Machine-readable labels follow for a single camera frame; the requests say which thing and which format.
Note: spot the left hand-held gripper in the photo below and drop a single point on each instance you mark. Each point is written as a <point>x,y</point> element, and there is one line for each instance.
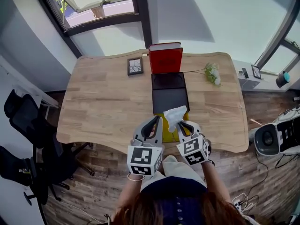
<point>144,158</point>

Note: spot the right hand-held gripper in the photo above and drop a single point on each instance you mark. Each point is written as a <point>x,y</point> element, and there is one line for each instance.
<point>193,150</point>

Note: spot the white tissue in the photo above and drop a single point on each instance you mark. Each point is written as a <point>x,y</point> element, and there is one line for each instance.
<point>174,117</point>

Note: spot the black tray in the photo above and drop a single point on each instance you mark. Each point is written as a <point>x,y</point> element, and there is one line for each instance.
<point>170,99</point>

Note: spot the person's right forearm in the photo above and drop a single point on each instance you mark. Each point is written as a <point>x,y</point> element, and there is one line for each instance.
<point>215,179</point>

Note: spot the person's left forearm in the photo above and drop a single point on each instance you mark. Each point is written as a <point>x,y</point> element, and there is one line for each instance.
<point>127,191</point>

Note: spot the yellow tissue box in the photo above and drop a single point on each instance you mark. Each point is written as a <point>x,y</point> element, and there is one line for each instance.
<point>170,136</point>

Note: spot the person's beige trousers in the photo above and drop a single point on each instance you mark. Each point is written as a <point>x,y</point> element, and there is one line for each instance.
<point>178,170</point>

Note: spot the person's navy top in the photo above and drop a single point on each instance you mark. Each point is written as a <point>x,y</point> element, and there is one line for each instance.
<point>173,184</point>

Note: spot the white artificial flowers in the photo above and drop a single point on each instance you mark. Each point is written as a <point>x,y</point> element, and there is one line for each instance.
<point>213,74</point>

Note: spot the wooden stick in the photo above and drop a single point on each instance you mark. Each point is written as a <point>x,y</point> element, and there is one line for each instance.
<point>256,122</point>

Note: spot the red book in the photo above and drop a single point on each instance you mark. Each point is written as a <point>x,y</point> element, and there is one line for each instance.
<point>165,60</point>

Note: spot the white low cabinet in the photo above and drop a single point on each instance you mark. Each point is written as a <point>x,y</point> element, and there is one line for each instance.
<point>246,82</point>

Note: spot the grey round fan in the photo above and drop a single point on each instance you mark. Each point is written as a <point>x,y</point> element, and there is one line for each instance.
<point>267,139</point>

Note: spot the black phone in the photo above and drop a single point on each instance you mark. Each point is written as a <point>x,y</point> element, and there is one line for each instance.
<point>245,72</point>

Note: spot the white power strip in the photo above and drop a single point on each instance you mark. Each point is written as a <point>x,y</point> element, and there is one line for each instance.
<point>238,205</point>

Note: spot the white backpack with electronics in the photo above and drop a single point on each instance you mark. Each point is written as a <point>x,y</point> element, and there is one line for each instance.
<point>289,132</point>

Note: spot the dark cup with teal lid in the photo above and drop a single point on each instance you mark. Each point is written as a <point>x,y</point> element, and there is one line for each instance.
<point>283,79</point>

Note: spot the black office chair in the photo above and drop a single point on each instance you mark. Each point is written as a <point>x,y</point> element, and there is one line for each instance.
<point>25,116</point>

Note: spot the white side desk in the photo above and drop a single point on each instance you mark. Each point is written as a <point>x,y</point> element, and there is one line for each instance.
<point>28,88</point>

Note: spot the small black picture frame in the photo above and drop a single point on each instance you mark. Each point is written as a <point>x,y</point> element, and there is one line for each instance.
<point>256,72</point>

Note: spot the black window frame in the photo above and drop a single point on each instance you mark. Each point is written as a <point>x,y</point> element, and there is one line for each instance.
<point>143,8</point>

